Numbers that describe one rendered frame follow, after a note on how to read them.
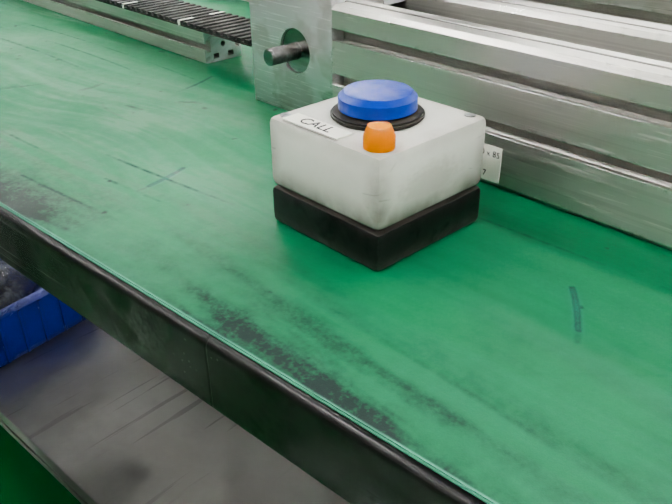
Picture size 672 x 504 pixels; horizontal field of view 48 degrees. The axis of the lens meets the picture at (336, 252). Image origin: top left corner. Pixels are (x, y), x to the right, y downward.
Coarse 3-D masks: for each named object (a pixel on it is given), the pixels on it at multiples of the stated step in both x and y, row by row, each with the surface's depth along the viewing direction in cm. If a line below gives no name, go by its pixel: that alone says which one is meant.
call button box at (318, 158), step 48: (288, 144) 38; (336, 144) 35; (432, 144) 35; (480, 144) 38; (288, 192) 39; (336, 192) 36; (384, 192) 34; (432, 192) 37; (336, 240) 38; (384, 240) 36; (432, 240) 38
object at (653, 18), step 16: (528, 0) 61; (544, 0) 60; (560, 0) 59; (576, 0) 58; (592, 0) 56; (608, 0) 55; (624, 0) 54; (640, 0) 53; (656, 0) 52; (624, 16) 56; (640, 16) 55; (656, 16) 54
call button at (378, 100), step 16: (368, 80) 39; (384, 80) 39; (352, 96) 37; (368, 96) 36; (384, 96) 36; (400, 96) 36; (416, 96) 37; (352, 112) 36; (368, 112) 36; (384, 112) 36; (400, 112) 36
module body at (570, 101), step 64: (448, 0) 51; (512, 0) 50; (384, 64) 48; (448, 64) 45; (512, 64) 41; (576, 64) 38; (640, 64) 37; (512, 128) 43; (576, 128) 39; (640, 128) 36; (576, 192) 40; (640, 192) 38
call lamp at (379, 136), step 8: (368, 128) 34; (376, 128) 33; (384, 128) 33; (392, 128) 34; (368, 136) 34; (376, 136) 33; (384, 136) 33; (392, 136) 34; (368, 144) 34; (376, 144) 34; (384, 144) 34; (392, 144) 34; (376, 152) 34; (384, 152) 34
